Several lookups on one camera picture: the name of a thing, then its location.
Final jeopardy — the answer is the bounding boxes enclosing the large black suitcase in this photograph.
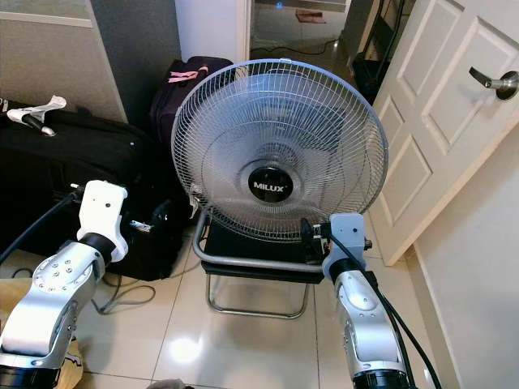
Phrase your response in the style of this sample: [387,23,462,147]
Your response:
[0,98,173,281]

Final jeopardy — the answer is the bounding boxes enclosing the dark purple suitcase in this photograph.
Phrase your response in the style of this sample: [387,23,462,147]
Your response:
[149,55,237,167]

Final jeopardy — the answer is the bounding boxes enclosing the pink ribbon tag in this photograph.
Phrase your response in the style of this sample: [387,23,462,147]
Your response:
[167,68,210,85]

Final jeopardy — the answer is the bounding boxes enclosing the white panelled door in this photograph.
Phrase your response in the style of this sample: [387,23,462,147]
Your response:
[368,0,519,267]

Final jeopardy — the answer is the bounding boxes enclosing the black stand behind doorway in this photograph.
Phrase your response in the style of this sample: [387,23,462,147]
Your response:
[351,0,408,104]

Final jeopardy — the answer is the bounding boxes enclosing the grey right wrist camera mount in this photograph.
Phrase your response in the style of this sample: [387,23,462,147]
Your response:
[321,212,368,282]

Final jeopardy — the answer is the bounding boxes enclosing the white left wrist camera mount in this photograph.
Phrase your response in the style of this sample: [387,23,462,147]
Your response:
[77,180,129,262]

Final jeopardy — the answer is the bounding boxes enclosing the thin grey floor cable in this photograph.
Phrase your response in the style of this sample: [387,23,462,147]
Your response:
[91,267,135,318]

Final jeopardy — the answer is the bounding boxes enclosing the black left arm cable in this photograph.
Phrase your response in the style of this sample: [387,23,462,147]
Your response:
[0,190,88,262]

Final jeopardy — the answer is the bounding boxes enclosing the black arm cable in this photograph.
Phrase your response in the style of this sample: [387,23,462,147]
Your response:
[0,190,88,262]
[327,231,444,389]

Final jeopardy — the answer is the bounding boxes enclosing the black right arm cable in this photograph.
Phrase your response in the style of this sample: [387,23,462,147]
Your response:
[327,231,444,389]

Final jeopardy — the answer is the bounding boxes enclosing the grey wire-cage electric fan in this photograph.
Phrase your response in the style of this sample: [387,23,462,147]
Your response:
[171,57,389,243]

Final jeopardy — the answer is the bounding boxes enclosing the white cloth wrapped handle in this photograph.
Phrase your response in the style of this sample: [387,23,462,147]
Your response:
[6,94,68,138]

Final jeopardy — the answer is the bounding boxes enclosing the dark metal door handle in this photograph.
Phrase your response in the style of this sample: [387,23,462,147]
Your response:
[468,66,519,101]

